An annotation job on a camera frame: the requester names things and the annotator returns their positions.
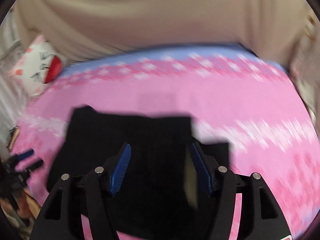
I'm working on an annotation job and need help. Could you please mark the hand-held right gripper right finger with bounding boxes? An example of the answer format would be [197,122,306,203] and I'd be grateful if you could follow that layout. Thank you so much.
[189,141,288,240]

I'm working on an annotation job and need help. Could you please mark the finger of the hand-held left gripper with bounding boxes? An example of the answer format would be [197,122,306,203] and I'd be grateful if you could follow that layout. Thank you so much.
[14,149,35,161]
[26,159,44,172]

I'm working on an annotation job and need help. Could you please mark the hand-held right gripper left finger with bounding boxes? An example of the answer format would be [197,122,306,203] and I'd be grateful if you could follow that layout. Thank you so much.
[29,142,132,240]

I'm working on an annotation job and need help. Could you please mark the black pants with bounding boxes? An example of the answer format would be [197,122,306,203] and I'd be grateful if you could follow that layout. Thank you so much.
[47,104,230,233]

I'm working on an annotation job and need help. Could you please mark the pink rose print bed sheet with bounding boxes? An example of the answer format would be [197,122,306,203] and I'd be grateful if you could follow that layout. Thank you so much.
[14,44,319,240]

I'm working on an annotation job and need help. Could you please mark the silver satin curtain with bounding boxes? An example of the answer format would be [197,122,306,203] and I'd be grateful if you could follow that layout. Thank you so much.
[0,7,35,130]

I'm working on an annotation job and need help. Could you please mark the cat face pillow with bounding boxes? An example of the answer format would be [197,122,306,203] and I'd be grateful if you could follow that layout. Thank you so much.
[8,34,67,97]

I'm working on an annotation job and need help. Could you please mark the floral cream curtain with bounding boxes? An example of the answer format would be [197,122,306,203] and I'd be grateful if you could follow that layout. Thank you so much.
[286,11,320,123]

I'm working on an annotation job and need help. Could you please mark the beige curtain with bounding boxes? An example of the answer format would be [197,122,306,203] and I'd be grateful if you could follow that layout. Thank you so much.
[14,0,310,60]

